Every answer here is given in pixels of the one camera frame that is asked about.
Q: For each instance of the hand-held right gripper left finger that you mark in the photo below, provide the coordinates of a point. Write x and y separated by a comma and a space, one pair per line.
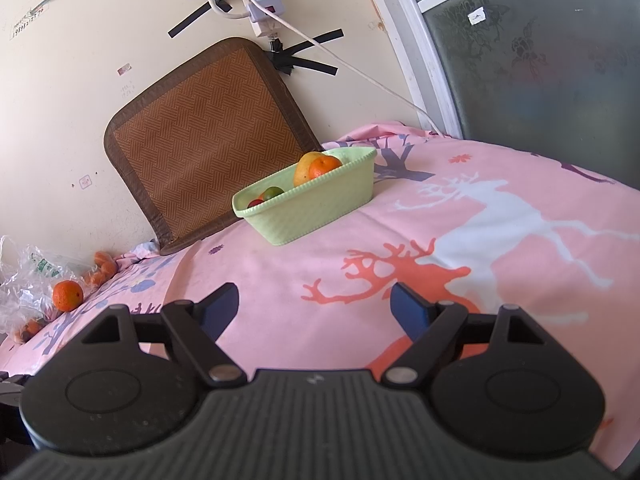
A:
222, 307

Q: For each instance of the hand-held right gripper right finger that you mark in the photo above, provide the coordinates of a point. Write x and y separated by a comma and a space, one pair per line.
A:
407, 310

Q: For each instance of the red plum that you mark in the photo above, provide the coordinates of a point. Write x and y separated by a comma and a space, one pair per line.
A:
256, 203

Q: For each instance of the light green plastic basket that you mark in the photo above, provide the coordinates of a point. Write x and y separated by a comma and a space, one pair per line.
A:
300, 215

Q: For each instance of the green plum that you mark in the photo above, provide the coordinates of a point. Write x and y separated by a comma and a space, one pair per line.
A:
273, 193

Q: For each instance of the orange tangerine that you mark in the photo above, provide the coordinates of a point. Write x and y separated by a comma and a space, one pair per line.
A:
325, 166

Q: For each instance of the pink printed bed sheet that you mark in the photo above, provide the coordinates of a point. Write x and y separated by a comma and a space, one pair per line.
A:
500, 285

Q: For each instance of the floral cloth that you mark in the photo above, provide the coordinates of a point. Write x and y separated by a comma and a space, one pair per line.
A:
145, 248

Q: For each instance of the pile of small tangerines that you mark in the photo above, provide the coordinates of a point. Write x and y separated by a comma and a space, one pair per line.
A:
102, 261

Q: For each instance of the large orange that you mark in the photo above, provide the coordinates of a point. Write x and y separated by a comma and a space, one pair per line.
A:
68, 296

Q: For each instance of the yellow mango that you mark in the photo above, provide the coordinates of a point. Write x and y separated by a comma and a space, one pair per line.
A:
302, 170

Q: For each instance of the brown woven seat cushion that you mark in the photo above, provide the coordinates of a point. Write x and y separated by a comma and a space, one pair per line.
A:
200, 135

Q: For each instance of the tiny tangerine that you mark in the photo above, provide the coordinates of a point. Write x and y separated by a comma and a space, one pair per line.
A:
33, 329

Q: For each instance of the clear plastic bag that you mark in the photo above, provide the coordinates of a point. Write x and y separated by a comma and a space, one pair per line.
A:
20, 285

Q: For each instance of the black tape strip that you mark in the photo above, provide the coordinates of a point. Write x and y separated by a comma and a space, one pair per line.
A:
310, 66
322, 38
192, 18

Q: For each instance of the frosted glass door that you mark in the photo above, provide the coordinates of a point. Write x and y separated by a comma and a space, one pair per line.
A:
525, 60

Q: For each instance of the pink wall sticker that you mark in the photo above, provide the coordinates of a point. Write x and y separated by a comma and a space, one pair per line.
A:
85, 181
124, 69

